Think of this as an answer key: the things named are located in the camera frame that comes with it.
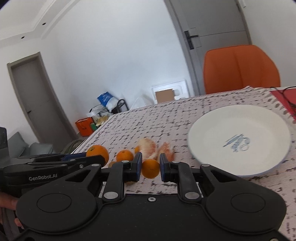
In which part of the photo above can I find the large peeled pomelo piece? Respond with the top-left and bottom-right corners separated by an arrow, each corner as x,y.
137,138 -> 158,160

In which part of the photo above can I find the white foam packaging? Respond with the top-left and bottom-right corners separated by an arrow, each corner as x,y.
152,80 -> 190,103

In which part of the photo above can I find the large orange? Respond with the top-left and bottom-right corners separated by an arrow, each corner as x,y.
86,145 -> 109,165

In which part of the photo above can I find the white ceramic plate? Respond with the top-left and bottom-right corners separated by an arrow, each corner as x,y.
187,104 -> 292,177

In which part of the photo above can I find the black usb cable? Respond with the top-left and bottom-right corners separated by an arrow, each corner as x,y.
269,86 -> 296,114

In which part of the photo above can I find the orange chair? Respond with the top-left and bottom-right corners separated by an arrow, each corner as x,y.
203,45 -> 280,94

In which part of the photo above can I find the grey side door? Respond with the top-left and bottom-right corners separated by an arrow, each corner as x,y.
7,52 -> 77,152

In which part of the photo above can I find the small mandarin orange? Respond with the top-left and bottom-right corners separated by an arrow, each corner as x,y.
116,149 -> 134,162

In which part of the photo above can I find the green kiwi fruit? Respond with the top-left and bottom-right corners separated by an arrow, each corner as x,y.
108,161 -> 116,168

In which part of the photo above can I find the tiny mandarin orange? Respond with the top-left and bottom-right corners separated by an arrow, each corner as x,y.
134,146 -> 139,154

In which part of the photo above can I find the grey door with handle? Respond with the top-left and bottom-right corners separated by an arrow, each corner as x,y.
165,0 -> 251,95

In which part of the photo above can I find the orange box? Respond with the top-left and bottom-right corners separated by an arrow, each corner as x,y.
75,117 -> 93,137

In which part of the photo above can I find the small peeled pomelo piece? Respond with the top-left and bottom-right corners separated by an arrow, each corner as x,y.
158,142 -> 175,162

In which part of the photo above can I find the red paper mat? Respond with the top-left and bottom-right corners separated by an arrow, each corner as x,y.
271,86 -> 295,120

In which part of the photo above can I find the brown cardboard piece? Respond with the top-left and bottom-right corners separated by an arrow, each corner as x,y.
155,89 -> 175,103

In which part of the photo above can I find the blue white bag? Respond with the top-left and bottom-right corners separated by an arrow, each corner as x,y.
97,92 -> 119,114

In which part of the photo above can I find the person's left hand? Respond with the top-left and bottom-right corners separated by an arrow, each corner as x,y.
0,192 -> 18,224

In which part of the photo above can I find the grey sofa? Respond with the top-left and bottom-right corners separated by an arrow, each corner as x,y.
8,132 -> 55,158

